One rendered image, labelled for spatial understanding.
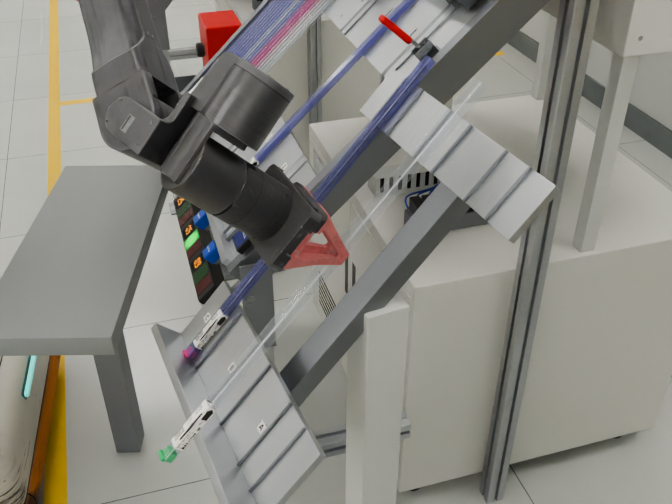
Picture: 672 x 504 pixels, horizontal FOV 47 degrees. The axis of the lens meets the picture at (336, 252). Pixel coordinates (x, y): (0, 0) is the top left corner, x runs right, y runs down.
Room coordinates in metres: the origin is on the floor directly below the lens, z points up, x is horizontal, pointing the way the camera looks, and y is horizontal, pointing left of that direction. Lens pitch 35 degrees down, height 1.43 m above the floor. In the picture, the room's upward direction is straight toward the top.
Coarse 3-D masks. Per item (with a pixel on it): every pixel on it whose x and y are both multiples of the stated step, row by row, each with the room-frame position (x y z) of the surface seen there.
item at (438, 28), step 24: (336, 0) 1.48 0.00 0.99; (360, 0) 1.41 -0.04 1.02; (384, 0) 1.35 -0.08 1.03; (432, 0) 1.24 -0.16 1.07; (480, 0) 1.15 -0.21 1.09; (336, 24) 1.40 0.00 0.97; (360, 24) 1.34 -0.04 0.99; (408, 24) 1.23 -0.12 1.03; (432, 24) 1.18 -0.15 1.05; (456, 24) 1.14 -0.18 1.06; (384, 48) 1.22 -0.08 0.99; (408, 48) 1.17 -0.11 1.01; (384, 72) 1.16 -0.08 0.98; (408, 72) 1.12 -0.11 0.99
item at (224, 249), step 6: (210, 216) 1.12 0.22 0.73; (210, 222) 1.10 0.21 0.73; (216, 222) 1.10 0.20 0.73; (216, 228) 1.08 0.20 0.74; (222, 228) 1.10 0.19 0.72; (216, 234) 1.06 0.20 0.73; (222, 234) 1.07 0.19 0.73; (216, 240) 1.05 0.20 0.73; (222, 240) 1.05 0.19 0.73; (222, 246) 1.02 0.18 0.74; (228, 246) 1.04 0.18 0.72; (222, 252) 1.01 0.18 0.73; (228, 252) 1.02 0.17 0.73; (222, 258) 1.00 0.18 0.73; (228, 258) 0.99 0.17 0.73
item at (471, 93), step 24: (456, 120) 0.67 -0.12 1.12; (432, 144) 0.66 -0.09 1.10; (408, 168) 0.65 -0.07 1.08; (384, 192) 0.65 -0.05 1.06; (360, 216) 0.64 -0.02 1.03; (312, 288) 0.61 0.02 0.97; (288, 312) 0.60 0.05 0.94; (264, 336) 0.59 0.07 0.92; (240, 360) 0.59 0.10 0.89; (216, 408) 0.56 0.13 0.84; (168, 456) 0.54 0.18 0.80
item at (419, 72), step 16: (432, 64) 0.91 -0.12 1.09; (416, 80) 0.90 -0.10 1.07; (400, 96) 0.89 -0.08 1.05; (384, 112) 0.89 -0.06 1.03; (368, 128) 0.89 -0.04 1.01; (368, 144) 0.88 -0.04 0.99; (352, 160) 0.87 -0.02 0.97; (336, 176) 0.86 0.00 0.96; (320, 192) 0.85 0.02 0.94; (256, 272) 0.81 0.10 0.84; (240, 288) 0.81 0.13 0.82; (224, 304) 0.80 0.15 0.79; (192, 352) 0.77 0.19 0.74
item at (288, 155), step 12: (276, 132) 1.24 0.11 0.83; (228, 144) 1.32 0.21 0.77; (264, 144) 1.23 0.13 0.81; (288, 144) 1.18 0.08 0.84; (240, 156) 1.26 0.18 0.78; (252, 156) 1.23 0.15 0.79; (276, 156) 1.18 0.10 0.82; (288, 156) 1.15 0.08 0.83; (300, 156) 1.12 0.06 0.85; (264, 168) 1.17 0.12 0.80; (288, 168) 1.12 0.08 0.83; (300, 168) 1.10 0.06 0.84; (312, 168) 1.08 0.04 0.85; (300, 180) 1.07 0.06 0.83; (228, 228) 1.08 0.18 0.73; (228, 240) 1.06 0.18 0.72
